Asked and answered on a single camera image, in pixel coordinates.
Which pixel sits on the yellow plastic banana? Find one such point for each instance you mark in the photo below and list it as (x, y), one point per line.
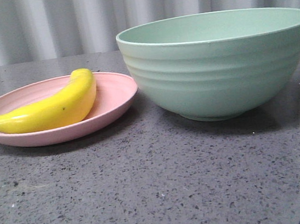
(68, 106)

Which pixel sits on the pink plate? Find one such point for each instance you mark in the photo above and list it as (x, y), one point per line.
(115, 93)

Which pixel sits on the green ribbed bowl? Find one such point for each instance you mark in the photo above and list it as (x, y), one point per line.
(214, 65)

